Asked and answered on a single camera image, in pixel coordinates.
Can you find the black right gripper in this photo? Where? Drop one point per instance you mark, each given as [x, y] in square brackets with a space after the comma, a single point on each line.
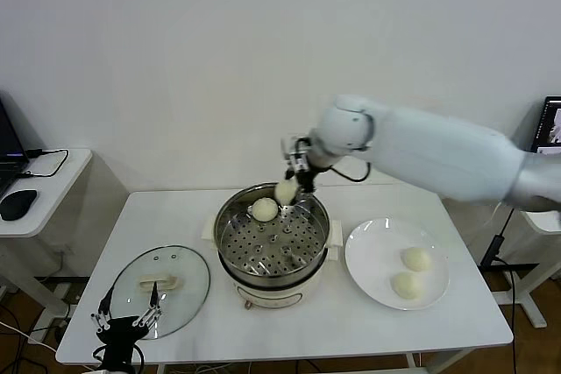
[307, 179]

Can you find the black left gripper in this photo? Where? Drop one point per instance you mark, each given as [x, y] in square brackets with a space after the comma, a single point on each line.
[120, 334]

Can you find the white steamed baozi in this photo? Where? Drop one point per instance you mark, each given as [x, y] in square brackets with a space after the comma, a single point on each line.
[416, 258]
[407, 286]
[286, 192]
[264, 209]

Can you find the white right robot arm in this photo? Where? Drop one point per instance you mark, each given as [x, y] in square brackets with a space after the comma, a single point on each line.
[438, 159]

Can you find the stainless steel steamer basket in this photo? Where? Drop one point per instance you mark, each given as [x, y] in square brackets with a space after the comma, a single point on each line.
[245, 234]

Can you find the round white plate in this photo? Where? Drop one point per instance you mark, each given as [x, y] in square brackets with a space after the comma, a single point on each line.
[364, 251]

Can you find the cream electric cooking pot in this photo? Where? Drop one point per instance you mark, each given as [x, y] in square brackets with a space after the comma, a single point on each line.
[267, 295]

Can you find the black computer mouse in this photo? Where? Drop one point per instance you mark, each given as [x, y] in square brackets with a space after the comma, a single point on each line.
[17, 205]

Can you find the black laptop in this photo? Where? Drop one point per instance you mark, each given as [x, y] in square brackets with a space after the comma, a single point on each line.
[6, 146]
[550, 124]

